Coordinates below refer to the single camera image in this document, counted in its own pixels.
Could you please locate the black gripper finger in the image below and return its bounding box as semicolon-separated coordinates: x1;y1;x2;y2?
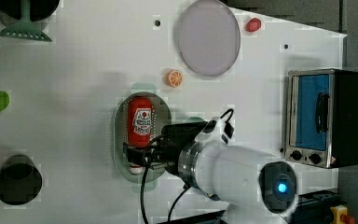
123;143;150;164

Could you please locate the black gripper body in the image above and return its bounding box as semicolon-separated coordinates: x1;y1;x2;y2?
151;121;207;175

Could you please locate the red plush ketchup bottle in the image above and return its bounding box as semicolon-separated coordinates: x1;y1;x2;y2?
127;96;154;175

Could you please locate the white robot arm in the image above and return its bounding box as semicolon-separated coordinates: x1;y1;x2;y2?
122;119;298;224

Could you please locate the green metal mug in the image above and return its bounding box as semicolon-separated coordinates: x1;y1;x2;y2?
183;117;205;123

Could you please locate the orange slice toy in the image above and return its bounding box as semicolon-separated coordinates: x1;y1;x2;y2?
165;70;183;88

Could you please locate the black cylinder cup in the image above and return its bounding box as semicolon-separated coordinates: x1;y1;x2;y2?
0;154;43;205

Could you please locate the grey round plate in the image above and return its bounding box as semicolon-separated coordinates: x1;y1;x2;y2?
176;0;241;76

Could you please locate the red strawberry toy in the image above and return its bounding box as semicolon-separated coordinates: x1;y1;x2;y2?
245;18;261;33

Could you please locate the silver black toaster oven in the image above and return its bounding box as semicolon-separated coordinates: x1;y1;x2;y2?
284;69;358;169

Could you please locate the green slotted spatula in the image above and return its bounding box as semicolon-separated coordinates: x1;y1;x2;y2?
0;0;51;42

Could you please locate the black round pot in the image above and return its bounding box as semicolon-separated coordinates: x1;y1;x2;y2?
0;0;60;21

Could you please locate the yellow red emergency button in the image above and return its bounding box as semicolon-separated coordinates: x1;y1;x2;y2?
330;205;356;224

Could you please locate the black cable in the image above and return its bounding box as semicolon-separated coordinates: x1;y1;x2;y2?
140;133;191;224

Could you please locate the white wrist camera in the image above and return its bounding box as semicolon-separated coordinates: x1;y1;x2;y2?
195;118;234;145

